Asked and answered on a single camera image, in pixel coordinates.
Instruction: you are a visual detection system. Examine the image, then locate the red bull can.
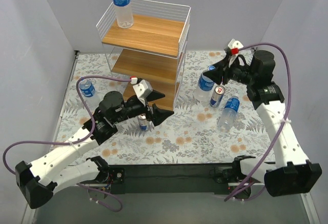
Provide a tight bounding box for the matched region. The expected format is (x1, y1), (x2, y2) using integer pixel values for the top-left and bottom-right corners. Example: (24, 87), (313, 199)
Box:
(137, 114), (150, 131)
(210, 86), (226, 108)

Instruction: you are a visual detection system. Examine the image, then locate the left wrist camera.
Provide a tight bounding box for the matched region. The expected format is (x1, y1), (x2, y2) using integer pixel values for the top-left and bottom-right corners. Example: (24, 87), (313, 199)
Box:
(130, 76), (153, 106)

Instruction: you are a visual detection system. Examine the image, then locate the lying Pocari Sweat bottle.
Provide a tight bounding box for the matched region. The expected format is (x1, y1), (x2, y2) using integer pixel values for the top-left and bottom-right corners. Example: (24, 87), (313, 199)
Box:
(218, 96), (240, 132)

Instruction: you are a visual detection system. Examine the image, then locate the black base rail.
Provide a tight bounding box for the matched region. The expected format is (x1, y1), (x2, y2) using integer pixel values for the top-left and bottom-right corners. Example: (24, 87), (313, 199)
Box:
(79, 164), (264, 195)

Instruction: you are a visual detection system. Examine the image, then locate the white wire wooden shelf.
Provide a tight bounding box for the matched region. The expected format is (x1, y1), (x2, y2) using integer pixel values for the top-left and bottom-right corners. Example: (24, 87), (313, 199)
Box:
(96, 0), (191, 110)

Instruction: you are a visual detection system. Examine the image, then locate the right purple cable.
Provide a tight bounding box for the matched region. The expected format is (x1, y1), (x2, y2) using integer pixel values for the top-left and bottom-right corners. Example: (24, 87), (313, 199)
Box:
(224, 42), (293, 203)

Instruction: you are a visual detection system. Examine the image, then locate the floral tablecloth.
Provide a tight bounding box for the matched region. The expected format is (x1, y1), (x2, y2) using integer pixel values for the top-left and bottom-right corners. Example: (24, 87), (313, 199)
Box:
(61, 49), (280, 165)

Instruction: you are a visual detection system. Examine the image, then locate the purple cable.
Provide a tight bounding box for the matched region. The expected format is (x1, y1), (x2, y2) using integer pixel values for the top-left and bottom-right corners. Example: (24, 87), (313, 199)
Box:
(2, 75), (136, 212)
(224, 42), (293, 203)

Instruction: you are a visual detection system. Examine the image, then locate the small Pocari Sweat bottle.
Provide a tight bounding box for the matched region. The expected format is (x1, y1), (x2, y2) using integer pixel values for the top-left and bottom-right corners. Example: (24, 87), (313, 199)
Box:
(79, 79), (100, 110)

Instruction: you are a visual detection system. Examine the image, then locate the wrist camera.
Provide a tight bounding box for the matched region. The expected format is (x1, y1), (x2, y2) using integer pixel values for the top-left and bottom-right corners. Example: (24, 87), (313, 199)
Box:
(130, 76), (153, 106)
(228, 38), (244, 67)

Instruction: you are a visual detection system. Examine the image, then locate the right Red Bull can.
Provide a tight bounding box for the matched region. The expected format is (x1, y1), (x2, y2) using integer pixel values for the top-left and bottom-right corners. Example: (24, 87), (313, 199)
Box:
(210, 86), (226, 108)

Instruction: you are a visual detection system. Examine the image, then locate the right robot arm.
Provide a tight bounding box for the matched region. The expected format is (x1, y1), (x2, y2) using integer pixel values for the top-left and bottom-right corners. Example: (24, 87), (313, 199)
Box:
(205, 48), (322, 197)

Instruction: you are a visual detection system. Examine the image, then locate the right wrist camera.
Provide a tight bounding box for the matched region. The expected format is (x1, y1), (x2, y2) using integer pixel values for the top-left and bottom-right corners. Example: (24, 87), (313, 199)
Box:
(228, 38), (244, 67)

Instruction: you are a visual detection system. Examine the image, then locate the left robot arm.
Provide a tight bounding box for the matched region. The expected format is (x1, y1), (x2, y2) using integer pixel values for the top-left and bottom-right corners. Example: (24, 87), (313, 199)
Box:
(15, 91), (174, 209)

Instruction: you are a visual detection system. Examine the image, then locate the left Red Bull can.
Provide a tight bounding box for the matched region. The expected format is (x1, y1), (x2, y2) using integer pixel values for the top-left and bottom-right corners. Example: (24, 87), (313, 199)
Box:
(137, 114), (150, 131)

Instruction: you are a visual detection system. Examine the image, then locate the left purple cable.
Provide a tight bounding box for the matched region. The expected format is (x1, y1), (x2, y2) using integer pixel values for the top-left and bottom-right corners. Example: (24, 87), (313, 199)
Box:
(2, 75), (136, 212)

